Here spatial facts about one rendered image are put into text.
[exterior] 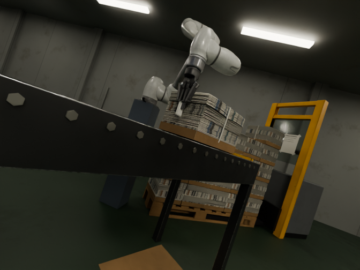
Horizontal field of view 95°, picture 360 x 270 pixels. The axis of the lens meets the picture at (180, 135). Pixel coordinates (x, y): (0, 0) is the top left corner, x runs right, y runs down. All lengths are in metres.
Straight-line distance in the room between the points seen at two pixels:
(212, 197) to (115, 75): 4.54
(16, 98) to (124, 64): 5.28
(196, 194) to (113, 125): 1.61
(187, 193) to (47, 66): 6.29
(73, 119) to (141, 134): 0.13
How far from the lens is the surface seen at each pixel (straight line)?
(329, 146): 5.26
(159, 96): 1.63
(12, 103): 0.31
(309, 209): 3.10
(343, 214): 5.59
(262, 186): 2.45
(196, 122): 0.76
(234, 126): 0.98
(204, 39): 0.90
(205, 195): 1.94
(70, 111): 0.31
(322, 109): 2.78
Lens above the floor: 0.80
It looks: 1 degrees up
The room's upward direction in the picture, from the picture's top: 19 degrees clockwise
